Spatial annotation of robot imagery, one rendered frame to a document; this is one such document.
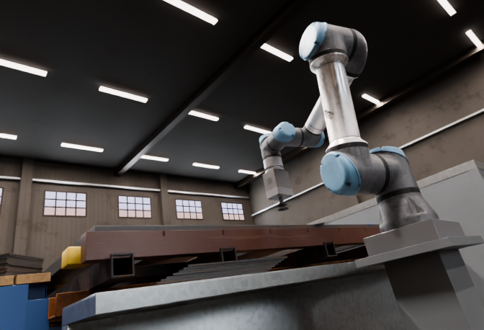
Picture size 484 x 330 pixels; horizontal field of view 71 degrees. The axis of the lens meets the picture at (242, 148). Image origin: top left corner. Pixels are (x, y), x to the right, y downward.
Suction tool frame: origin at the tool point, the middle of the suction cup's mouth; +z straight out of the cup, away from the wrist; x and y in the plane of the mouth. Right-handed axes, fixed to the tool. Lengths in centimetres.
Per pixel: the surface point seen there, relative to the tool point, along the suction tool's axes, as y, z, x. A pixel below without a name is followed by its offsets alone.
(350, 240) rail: -23.0, 13.9, 10.0
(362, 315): -11.7, 38.9, 13.4
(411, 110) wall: -1007, -493, -234
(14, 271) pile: 80, 15, -23
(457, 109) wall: -1012, -425, -117
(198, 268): 53, 23, 20
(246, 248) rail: 28.6, 16.4, 8.4
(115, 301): 73, 29, 27
